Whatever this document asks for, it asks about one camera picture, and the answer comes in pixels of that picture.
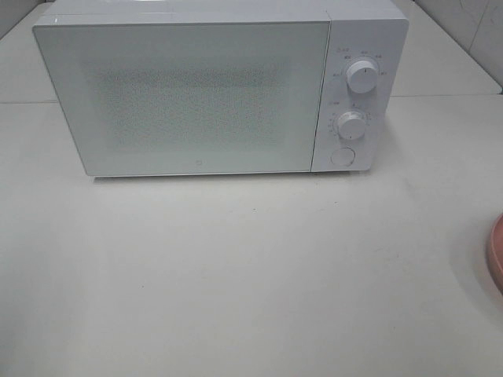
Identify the white microwave door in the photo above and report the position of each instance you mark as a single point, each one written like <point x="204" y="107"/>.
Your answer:
<point x="183" y="99"/>

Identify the white round door button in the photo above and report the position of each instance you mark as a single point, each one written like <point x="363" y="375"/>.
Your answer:
<point x="343" y="157"/>

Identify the pink plate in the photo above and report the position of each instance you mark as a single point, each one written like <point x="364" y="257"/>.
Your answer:
<point x="494" y="253"/>

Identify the white microwave knob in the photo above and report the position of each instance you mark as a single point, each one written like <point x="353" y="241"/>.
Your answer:
<point x="351" y="125"/>
<point x="362" y="75"/>

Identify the white microwave oven body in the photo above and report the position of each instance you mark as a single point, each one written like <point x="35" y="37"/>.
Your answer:
<point x="373" y="29"/>

